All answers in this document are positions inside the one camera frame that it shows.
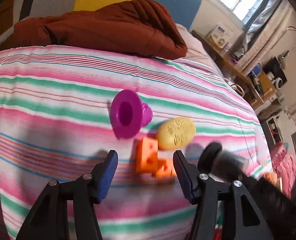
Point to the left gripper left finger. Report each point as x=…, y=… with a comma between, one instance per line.
x=48, y=217

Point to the yellow oval toy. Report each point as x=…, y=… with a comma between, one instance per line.
x=175, y=133

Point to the beige curtain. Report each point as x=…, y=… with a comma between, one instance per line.
x=265, y=30

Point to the dark red blanket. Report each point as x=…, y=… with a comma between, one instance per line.
x=140, y=27

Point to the white box on desk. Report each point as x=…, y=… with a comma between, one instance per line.
x=220, y=35

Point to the striped bed cover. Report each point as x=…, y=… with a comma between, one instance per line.
x=63, y=108

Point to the orange block toy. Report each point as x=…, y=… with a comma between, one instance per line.
x=147, y=161

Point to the wooden side desk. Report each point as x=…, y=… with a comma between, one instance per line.
x=224, y=62

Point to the magenta toy cup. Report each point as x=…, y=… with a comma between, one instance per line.
x=128, y=114

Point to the dark grey cylinder speaker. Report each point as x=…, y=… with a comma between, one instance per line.
x=222, y=163

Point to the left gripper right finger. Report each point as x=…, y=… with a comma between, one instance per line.
x=242, y=218

